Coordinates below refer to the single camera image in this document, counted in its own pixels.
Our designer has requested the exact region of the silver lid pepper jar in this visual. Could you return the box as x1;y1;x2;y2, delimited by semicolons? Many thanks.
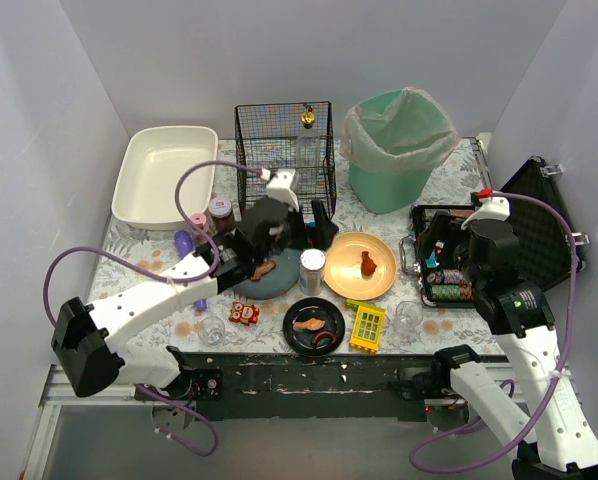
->
299;249;326;296

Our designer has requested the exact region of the brown sauce jar white lid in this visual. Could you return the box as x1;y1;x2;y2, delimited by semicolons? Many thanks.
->
208;196;235;231

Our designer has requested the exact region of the pink lid toothpick jar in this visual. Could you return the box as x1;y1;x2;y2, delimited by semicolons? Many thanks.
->
190;213;209;245

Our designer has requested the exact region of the clear glass bottle gold cap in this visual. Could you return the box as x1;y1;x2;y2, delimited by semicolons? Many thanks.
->
295;104;320;183

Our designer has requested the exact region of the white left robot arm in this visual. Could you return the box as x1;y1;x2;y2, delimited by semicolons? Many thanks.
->
51;198;338;398

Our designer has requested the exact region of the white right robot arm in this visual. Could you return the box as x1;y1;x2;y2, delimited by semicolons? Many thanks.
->
434;206;598;479

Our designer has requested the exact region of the teal block in case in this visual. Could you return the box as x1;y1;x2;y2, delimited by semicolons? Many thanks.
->
425;250;439;269

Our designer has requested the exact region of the yellow plate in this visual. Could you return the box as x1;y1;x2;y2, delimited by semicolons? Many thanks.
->
325;232;397;301

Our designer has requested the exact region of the brown meat slice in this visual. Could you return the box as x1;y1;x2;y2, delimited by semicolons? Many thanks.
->
250;260;276;282

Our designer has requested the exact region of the blue orange chip stack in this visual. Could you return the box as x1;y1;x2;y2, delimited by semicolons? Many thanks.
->
426;269;469;285

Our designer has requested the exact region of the black poker chip case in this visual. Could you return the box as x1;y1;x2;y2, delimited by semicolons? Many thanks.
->
399;156;571;309

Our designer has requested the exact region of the blue ceramic plate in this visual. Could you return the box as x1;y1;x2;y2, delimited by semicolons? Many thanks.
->
233;249;301;300

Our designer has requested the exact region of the red chicken drumstick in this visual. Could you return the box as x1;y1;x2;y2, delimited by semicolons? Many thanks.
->
360;251;377;277

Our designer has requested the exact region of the purple toy piece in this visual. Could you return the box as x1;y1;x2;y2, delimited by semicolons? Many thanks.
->
174;230;208;313

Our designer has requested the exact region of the red owl toy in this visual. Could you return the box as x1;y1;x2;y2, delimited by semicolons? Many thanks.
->
228;301;260;326

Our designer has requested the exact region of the right clear glass cup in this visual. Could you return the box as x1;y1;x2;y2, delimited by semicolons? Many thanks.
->
394;301;423;332

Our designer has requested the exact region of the clear glass cup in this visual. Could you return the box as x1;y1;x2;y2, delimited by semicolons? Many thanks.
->
197;316;226;347
394;301;423;332

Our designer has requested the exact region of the green trash bin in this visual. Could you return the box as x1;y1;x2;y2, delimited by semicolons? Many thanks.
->
347;88;455;216

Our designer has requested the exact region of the clear plastic bin liner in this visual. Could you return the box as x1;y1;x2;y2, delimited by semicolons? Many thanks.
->
340;87;460;176

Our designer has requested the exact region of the yellow green toy window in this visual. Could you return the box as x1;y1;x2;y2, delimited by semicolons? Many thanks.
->
346;299;385;355

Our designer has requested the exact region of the small black plate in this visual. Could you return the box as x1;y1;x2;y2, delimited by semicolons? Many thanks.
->
283;297;346;358

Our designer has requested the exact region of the left clear glass cup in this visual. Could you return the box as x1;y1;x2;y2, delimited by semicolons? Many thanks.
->
197;316;226;347

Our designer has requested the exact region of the white rectangular basin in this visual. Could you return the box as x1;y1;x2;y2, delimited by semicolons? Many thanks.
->
111;125;218;231

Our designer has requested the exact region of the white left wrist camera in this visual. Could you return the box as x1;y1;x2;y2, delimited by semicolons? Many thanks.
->
260;169;300;211

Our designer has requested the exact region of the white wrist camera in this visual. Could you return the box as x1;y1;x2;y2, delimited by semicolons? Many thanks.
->
461;189;510;230
260;169;300;211

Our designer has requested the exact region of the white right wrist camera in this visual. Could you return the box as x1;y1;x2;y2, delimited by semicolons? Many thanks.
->
461;189;510;230

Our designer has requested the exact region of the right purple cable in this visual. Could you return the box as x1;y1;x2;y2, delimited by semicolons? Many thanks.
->
408;192;580;474

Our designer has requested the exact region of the black wire basket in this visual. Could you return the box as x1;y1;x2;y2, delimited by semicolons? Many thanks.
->
234;101;337;221

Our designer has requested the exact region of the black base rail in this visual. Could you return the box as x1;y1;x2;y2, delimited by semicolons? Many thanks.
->
163;351;468;422

